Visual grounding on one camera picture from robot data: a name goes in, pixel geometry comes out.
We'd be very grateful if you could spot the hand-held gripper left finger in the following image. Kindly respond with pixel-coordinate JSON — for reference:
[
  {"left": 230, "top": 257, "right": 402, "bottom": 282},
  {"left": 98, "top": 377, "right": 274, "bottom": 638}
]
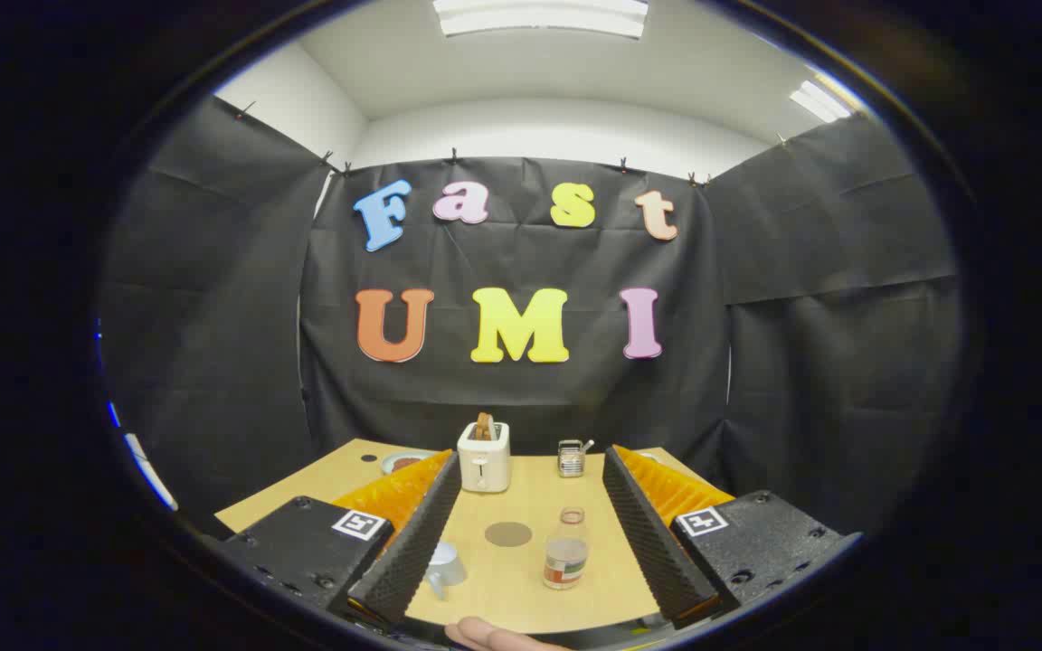
[{"left": 213, "top": 449, "right": 464, "bottom": 634}]

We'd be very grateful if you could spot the round brown coaster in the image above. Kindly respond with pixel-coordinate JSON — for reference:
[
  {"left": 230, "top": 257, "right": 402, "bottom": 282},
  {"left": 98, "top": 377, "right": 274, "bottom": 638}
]
[{"left": 484, "top": 521, "right": 534, "bottom": 549}]

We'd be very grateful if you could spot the white toaster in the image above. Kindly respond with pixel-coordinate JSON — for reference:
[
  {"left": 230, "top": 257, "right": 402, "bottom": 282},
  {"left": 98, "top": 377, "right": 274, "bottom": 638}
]
[{"left": 457, "top": 421, "right": 512, "bottom": 495}]

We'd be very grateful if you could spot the clear plastic juice bottle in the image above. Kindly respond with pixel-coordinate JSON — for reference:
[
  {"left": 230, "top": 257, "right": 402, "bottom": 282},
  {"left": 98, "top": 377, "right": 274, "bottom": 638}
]
[{"left": 543, "top": 506, "right": 591, "bottom": 591}]

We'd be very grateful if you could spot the long ceiling light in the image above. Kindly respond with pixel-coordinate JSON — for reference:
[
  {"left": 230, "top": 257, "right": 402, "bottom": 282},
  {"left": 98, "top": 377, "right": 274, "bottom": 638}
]
[{"left": 432, "top": 0, "right": 650, "bottom": 40}]

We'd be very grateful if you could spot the black backdrop cloth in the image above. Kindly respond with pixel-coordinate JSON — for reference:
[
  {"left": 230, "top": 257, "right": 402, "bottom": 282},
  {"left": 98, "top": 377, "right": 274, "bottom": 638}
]
[{"left": 98, "top": 95, "right": 963, "bottom": 543}]

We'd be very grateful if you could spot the wooden table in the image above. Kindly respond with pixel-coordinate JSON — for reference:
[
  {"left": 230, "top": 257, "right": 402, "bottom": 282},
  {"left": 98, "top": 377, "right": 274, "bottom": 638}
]
[{"left": 213, "top": 439, "right": 739, "bottom": 636}]

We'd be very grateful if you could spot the white cup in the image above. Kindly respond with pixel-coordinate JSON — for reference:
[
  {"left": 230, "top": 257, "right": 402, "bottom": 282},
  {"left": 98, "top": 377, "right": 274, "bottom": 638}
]
[{"left": 422, "top": 541, "right": 468, "bottom": 600}]

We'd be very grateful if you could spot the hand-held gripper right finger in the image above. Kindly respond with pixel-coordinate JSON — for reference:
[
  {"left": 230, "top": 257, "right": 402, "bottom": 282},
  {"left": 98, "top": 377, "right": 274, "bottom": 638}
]
[{"left": 601, "top": 443, "right": 866, "bottom": 631}]

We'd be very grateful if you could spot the pale green plate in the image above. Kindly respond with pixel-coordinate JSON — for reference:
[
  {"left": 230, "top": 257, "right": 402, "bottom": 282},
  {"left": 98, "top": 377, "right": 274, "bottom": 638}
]
[{"left": 381, "top": 450, "right": 436, "bottom": 476}]

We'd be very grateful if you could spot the small ceiling light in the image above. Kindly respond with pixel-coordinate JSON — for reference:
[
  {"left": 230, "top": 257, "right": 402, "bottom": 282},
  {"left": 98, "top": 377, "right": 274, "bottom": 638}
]
[{"left": 790, "top": 80, "right": 852, "bottom": 124}]

